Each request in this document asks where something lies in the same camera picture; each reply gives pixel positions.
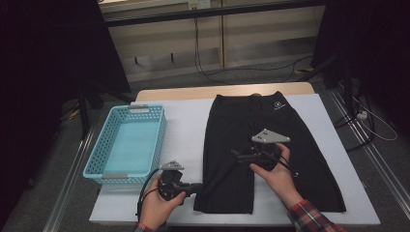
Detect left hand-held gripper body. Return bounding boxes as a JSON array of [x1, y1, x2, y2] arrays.
[[158, 159, 191, 202]]

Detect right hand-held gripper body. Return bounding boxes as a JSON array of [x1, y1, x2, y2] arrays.
[[248, 129, 291, 171]]

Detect black shorts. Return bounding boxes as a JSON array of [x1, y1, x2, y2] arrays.
[[192, 91, 347, 215]]

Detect light blue plastic basket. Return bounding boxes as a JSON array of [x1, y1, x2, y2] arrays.
[[82, 103, 167, 187]]

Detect person's left hand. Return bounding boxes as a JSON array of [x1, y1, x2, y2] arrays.
[[138, 176, 188, 230]]

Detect person's right hand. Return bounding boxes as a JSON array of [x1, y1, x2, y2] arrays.
[[250, 143, 306, 209]]

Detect light wooden table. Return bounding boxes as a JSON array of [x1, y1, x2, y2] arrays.
[[134, 81, 316, 102]]

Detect black stand legs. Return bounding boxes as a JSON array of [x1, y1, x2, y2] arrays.
[[298, 51, 356, 117], [76, 83, 136, 141]]

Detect beige cabinet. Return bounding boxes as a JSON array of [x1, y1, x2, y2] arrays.
[[98, 0, 327, 83]]

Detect black curtain with stand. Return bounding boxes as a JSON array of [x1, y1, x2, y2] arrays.
[[310, 0, 410, 130]]

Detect black horizontal bar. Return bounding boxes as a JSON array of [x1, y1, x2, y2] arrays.
[[102, 0, 327, 28]]

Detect large black curtain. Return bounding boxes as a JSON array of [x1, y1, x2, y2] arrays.
[[0, 0, 132, 223]]

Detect left hand-held gripper black cable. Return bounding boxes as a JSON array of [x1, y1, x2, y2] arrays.
[[135, 167, 162, 221]]

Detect hand-held gripper black cable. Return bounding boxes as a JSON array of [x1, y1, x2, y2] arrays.
[[135, 167, 162, 221], [257, 146, 299, 178]]

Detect right hand-held gripper black cable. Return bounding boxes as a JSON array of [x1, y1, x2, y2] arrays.
[[257, 146, 299, 178]]

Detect black floor cable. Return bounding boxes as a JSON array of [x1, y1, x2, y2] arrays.
[[333, 93, 376, 153]]

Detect metal floor rail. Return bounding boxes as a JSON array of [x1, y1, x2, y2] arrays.
[[42, 125, 96, 232], [327, 85, 410, 211]]

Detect black hanging cable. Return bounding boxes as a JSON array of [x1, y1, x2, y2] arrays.
[[192, 17, 313, 85]]

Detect white floor cable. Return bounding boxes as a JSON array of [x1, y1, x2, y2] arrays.
[[352, 96, 398, 142]]

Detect white wall socket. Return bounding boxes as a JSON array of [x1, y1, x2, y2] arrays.
[[188, 0, 212, 10]]

